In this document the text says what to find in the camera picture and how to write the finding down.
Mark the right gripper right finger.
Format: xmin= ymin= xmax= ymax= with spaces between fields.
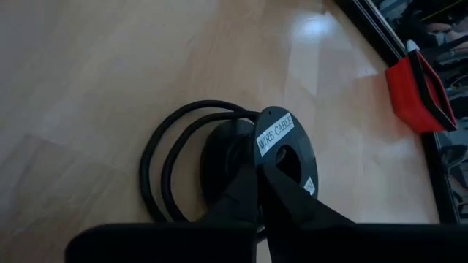
xmin=260 ymin=162 xmax=355 ymax=226

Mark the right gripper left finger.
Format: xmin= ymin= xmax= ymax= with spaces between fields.
xmin=200 ymin=163 xmax=260 ymax=224

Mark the black cord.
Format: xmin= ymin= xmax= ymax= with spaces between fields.
xmin=138 ymin=99 xmax=261 ymax=224

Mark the red plastic bin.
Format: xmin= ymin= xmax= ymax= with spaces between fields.
xmin=384 ymin=48 xmax=458 ymax=134

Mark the black cable spool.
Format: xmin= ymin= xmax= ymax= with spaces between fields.
xmin=199 ymin=105 xmax=320 ymax=220

